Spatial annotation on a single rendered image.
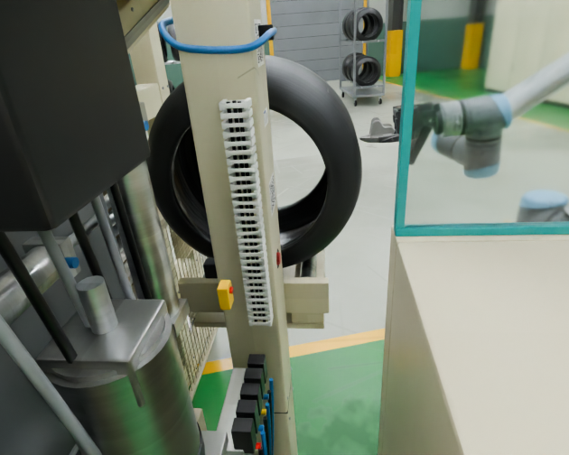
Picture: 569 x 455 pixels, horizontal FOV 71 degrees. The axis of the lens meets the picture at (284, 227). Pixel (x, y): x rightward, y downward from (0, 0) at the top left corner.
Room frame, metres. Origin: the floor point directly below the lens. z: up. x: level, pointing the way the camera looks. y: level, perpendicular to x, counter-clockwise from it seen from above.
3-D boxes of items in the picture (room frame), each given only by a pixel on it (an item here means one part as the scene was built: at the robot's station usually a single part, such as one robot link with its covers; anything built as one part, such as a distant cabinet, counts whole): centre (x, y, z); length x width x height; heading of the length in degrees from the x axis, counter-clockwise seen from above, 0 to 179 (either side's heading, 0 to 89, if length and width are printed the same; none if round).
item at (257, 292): (0.70, 0.07, 1.19); 0.05 x 0.04 x 0.48; 82
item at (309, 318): (1.03, -0.07, 0.83); 0.36 x 0.09 x 0.06; 172
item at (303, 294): (0.87, 0.09, 0.90); 0.40 x 0.03 x 0.10; 82
